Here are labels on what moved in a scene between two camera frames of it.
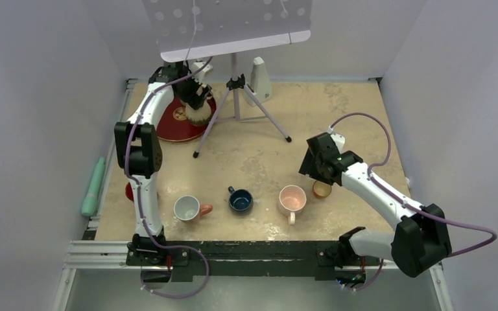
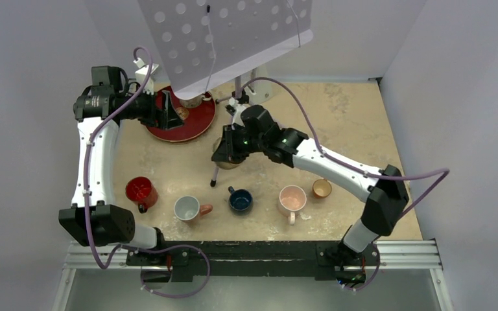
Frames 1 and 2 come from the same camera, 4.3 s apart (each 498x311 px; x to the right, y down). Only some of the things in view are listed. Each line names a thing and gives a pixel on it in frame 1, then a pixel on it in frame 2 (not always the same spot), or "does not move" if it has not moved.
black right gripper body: (311, 165) to (240, 143)
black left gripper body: (189, 87) to (144, 109)
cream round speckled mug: (200, 116) to (224, 166)
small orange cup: (321, 190) does not move
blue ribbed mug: (240, 199) does not move
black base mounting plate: (187, 258) does not move
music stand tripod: (235, 81) to (240, 96)
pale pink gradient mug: (292, 200) does not move
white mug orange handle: (189, 208) does not move
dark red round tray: (175, 126) does not move
